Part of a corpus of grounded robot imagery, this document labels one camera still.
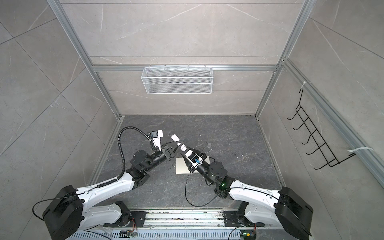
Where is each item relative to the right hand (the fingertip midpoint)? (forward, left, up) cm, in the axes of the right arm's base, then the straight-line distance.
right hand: (186, 148), depth 71 cm
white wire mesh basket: (+52, +9, +4) cm, 53 cm away
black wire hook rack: (-5, -59, +6) cm, 60 cm away
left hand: (0, +1, +6) cm, 7 cm away
